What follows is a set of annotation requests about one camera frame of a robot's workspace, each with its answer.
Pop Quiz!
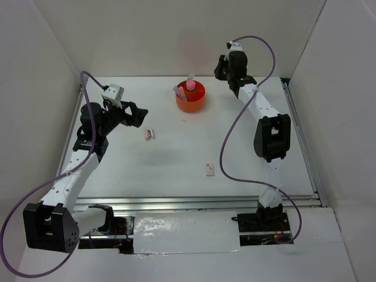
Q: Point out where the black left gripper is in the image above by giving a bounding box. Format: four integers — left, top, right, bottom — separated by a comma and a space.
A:
99, 100, 147, 136

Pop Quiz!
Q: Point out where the pink glue bottle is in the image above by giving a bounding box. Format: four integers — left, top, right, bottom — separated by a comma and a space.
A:
186, 79, 196, 92

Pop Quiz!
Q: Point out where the purple highlighter marker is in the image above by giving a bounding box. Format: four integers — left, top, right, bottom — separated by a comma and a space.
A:
173, 86, 180, 96

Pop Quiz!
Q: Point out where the white eraser with red label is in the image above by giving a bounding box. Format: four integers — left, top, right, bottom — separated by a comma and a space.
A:
206, 163, 214, 176

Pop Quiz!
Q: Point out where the orange highlighter marker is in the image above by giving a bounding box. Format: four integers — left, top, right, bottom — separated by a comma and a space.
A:
178, 87, 186, 100

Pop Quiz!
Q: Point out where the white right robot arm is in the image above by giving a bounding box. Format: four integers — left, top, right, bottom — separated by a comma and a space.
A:
214, 51, 291, 230

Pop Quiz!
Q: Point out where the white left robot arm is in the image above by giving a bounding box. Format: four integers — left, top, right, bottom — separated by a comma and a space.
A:
23, 99, 148, 253

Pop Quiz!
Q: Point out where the orange round desk organizer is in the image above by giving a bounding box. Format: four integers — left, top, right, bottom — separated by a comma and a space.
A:
175, 80, 206, 113

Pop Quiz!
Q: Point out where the white foam board cover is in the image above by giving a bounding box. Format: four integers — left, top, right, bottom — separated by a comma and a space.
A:
133, 211, 241, 254

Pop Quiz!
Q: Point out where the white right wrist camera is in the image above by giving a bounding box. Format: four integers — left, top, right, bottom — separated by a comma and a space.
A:
226, 41, 243, 53

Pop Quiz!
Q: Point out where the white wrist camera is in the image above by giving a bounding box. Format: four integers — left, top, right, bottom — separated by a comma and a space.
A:
102, 83, 124, 109
226, 41, 243, 53

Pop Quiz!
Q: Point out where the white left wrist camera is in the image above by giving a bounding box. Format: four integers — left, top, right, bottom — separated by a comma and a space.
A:
102, 83, 124, 109

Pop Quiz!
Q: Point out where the aluminium table frame rail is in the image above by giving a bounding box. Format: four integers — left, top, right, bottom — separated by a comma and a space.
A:
48, 76, 328, 211

